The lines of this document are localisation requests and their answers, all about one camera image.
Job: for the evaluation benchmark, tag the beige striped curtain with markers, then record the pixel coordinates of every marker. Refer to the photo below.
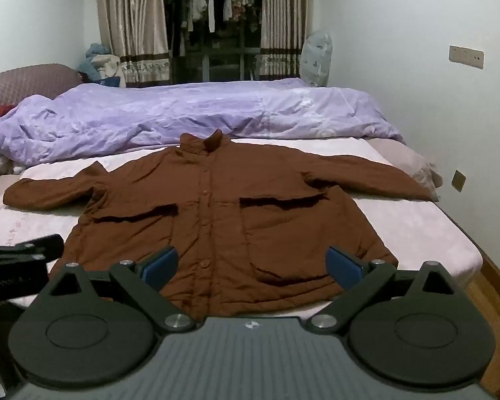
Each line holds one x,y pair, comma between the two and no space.
129,21
281,21

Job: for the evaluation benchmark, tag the brown button jacket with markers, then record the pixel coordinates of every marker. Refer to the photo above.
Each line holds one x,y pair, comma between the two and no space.
233,225

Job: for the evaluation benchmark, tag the beige wall switch plate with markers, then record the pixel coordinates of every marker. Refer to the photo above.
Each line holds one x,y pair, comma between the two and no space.
466,56

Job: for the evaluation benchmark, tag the bed with pink sheet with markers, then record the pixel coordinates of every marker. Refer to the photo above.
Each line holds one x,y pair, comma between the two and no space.
404,227

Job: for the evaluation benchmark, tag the wooden bed frame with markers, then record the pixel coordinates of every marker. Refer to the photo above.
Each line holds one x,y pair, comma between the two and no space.
498,283

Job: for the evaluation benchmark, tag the brass wall socket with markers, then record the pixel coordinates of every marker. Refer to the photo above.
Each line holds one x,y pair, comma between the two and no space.
458,181

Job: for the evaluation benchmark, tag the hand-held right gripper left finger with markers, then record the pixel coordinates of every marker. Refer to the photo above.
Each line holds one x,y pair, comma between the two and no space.
163,266

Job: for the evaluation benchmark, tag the fan with white cover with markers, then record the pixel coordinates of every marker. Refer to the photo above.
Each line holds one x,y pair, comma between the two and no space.
317,58

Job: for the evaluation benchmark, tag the purple duvet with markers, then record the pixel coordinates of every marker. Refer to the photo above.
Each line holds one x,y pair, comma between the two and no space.
171,112

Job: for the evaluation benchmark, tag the clothes rack with hanging clothes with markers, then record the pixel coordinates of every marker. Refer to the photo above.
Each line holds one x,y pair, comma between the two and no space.
212,16

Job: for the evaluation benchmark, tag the mauve quilted headboard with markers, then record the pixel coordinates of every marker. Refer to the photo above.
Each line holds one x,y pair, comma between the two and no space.
29,81

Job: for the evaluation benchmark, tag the pink pillow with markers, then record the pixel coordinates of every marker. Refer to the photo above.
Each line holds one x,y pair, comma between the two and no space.
408,158

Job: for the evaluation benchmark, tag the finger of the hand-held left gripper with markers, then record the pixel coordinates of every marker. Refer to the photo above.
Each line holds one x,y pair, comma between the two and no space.
29,245
12,277

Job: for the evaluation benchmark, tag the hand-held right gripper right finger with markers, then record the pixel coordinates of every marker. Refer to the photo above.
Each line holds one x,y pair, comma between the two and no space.
341,267

